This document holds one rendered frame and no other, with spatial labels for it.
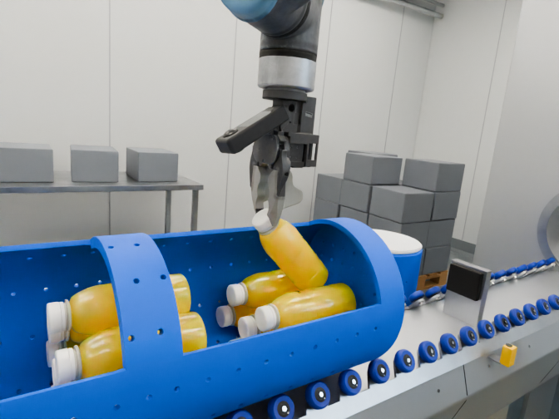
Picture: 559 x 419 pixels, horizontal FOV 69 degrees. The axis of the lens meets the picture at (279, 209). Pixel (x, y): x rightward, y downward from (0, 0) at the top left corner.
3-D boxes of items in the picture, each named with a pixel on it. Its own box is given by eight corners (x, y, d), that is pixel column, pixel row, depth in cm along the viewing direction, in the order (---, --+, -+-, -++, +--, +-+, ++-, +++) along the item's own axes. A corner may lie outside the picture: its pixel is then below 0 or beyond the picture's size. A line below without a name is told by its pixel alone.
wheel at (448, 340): (454, 330, 91) (447, 332, 92) (442, 334, 88) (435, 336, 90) (463, 350, 89) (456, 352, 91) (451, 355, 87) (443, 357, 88)
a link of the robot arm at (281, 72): (279, 53, 57) (246, 59, 65) (277, 89, 58) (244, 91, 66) (328, 63, 62) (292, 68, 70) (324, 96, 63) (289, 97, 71)
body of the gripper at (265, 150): (317, 171, 66) (324, 95, 64) (273, 170, 62) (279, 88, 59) (289, 165, 73) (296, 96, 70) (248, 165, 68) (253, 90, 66)
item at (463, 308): (481, 326, 107) (492, 270, 104) (472, 329, 105) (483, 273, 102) (447, 310, 115) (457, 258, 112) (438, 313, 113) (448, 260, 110)
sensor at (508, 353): (514, 365, 95) (518, 346, 94) (507, 368, 94) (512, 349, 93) (482, 349, 102) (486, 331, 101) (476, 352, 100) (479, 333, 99)
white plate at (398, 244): (371, 225, 163) (371, 228, 164) (326, 233, 145) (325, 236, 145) (437, 244, 144) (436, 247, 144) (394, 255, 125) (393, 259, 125)
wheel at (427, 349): (434, 337, 87) (427, 339, 88) (421, 342, 84) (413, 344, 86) (442, 359, 85) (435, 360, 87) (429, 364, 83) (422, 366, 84)
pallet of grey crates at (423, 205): (445, 284, 401) (467, 164, 377) (390, 298, 357) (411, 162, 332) (359, 248, 498) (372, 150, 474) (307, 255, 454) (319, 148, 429)
